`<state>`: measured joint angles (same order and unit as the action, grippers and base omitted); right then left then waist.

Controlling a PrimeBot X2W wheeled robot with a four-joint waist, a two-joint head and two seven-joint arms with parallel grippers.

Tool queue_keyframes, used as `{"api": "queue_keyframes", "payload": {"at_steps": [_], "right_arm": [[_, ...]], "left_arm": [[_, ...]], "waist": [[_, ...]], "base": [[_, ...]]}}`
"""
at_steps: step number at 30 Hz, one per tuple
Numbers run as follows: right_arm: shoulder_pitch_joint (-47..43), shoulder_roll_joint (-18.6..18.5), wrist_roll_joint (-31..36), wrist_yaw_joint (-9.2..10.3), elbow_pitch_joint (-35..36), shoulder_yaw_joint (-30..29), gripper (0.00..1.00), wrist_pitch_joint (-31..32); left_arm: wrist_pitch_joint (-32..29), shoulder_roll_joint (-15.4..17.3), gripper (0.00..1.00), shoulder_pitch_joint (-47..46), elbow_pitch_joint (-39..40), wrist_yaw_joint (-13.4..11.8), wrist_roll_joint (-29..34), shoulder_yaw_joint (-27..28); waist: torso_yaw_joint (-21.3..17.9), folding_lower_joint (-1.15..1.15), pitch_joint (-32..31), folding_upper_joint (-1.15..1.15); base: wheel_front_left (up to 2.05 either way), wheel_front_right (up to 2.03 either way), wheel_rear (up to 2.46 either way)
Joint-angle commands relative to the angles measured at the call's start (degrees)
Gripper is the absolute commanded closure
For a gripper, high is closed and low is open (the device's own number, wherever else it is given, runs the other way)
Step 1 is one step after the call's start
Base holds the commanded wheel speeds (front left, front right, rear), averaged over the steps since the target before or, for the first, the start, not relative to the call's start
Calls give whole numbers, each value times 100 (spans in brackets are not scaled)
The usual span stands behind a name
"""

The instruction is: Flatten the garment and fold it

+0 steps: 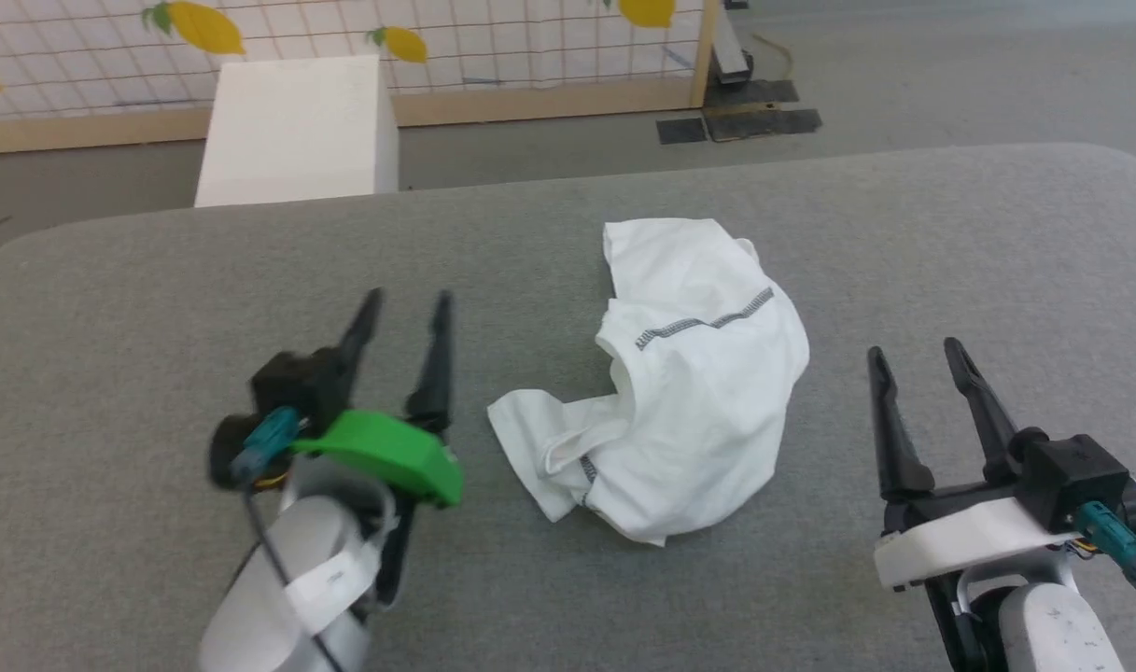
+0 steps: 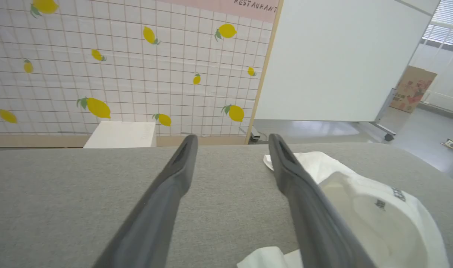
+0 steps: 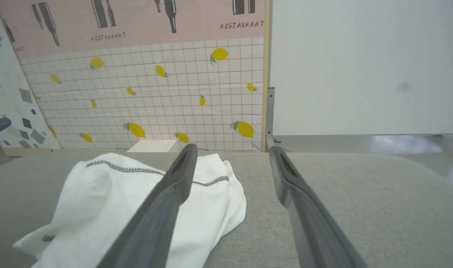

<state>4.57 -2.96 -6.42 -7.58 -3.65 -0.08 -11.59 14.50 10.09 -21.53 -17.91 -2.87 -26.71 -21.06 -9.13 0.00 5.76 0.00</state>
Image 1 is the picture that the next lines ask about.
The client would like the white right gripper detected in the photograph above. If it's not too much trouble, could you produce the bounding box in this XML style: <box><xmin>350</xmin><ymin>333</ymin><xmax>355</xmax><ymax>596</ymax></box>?
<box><xmin>867</xmin><ymin>337</ymin><xmax>1084</xmax><ymax>592</ymax></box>

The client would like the grey fabric sofa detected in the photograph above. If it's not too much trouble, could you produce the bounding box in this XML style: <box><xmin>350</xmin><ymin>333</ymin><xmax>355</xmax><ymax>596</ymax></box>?
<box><xmin>0</xmin><ymin>142</ymin><xmax>1136</xmax><ymax>672</ymax></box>

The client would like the white rectangular block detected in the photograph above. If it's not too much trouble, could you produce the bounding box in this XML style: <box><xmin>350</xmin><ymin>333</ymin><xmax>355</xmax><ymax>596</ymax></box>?
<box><xmin>193</xmin><ymin>54</ymin><xmax>401</xmax><ymax>209</ymax></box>

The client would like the black cable with teal plug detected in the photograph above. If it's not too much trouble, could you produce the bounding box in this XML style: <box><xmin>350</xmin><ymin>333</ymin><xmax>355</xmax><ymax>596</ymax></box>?
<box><xmin>1075</xmin><ymin>500</ymin><xmax>1136</xmax><ymax>624</ymax></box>
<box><xmin>231</xmin><ymin>407</ymin><xmax>346</xmax><ymax>672</ymax></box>

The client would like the black floor mat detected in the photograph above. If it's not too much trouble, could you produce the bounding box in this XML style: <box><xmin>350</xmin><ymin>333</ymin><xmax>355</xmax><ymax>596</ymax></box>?
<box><xmin>706</xmin><ymin>106</ymin><xmax>823</xmax><ymax>143</ymax></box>
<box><xmin>703</xmin><ymin>78</ymin><xmax>801</xmax><ymax>107</ymax></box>
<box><xmin>656</xmin><ymin>116</ymin><xmax>710</xmax><ymax>147</ymax></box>

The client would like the lemon print partition screen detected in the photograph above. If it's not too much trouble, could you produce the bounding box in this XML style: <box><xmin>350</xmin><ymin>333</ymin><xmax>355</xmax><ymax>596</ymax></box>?
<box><xmin>0</xmin><ymin>0</ymin><xmax>723</xmax><ymax>156</ymax></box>

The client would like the white garment with grey stitching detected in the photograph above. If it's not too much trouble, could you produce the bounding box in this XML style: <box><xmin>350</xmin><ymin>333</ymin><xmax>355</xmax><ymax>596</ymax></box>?
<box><xmin>486</xmin><ymin>217</ymin><xmax>812</xmax><ymax>548</ymax></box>

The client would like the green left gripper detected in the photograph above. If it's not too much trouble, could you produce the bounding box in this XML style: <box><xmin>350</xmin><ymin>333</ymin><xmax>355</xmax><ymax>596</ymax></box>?
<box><xmin>292</xmin><ymin>287</ymin><xmax>465</xmax><ymax>511</ymax></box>

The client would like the grey metal partition foot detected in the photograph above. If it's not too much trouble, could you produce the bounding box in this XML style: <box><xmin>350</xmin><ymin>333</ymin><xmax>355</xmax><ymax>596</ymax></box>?
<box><xmin>712</xmin><ymin>0</ymin><xmax>757</xmax><ymax>87</ymax></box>

